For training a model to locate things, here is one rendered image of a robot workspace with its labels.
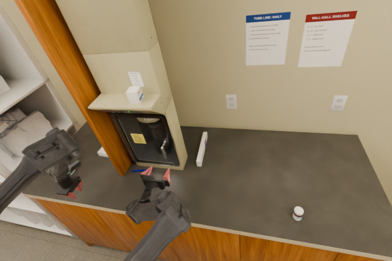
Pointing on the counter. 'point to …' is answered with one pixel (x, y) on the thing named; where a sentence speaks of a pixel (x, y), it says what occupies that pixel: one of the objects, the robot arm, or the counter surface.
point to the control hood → (113, 101)
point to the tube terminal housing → (109, 76)
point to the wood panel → (64, 55)
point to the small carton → (135, 95)
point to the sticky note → (138, 138)
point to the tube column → (104, 7)
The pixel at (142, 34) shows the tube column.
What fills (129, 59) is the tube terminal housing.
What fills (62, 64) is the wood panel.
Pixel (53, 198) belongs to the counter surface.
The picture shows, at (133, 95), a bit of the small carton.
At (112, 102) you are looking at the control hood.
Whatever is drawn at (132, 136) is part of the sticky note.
